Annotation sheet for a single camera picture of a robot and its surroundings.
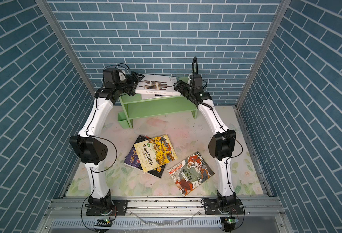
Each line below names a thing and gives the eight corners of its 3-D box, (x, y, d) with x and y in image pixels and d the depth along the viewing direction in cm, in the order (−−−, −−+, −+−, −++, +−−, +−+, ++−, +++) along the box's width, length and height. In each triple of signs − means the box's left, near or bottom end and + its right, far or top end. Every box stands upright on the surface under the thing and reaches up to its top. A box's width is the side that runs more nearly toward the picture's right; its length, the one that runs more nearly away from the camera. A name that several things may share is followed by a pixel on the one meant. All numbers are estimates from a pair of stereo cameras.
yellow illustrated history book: (143, 174, 86) (141, 170, 81) (136, 148, 97) (134, 144, 92) (177, 160, 92) (177, 155, 87) (167, 137, 103) (166, 132, 98)
